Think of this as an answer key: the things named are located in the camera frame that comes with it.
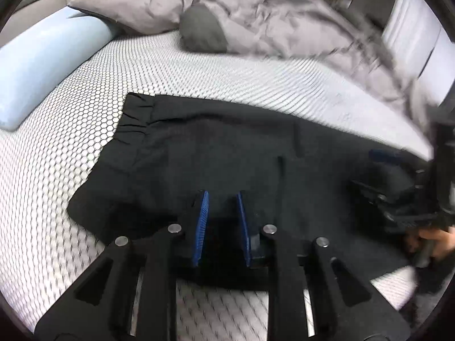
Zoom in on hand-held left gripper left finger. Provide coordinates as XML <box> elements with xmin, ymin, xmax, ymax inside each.
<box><xmin>34</xmin><ymin>190</ymin><xmax>210</xmax><ymax>341</ymax></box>

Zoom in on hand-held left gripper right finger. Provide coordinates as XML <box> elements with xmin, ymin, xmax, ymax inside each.
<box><xmin>236</xmin><ymin>190</ymin><xmax>413</xmax><ymax>341</ymax></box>

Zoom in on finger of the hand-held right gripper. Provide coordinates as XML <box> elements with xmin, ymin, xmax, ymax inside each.
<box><xmin>368</xmin><ymin>148</ymin><xmax>432</xmax><ymax>176</ymax></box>
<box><xmin>348</xmin><ymin>179</ymin><xmax>427</xmax><ymax>226</ymax></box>

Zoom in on black pants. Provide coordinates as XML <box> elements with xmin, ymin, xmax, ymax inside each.
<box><xmin>67</xmin><ymin>92</ymin><xmax>438</xmax><ymax>292</ymax></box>

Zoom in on person's right hand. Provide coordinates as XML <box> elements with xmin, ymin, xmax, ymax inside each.
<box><xmin>405</xmin><ymin>227</ymin><xmax>455</xmax><ymax>261</ymax></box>

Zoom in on narrow white curtain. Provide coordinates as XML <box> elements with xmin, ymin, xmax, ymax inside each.
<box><xmin>382</xmin><ymin>0</ymin><xmax>452</xmax><ymax>104</ymax></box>

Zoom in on grey duvet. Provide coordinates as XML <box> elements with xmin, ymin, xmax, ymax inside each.
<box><xmin>67</xmin><ymin>0</ymin><xmax>438</xmax><ymax>160</ymax></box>

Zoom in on light blue pillow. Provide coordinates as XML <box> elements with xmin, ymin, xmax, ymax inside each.
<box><xmin>0</xmin><ymin>7</ymin><xmax>121</xmax><ymax>132</ymax></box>

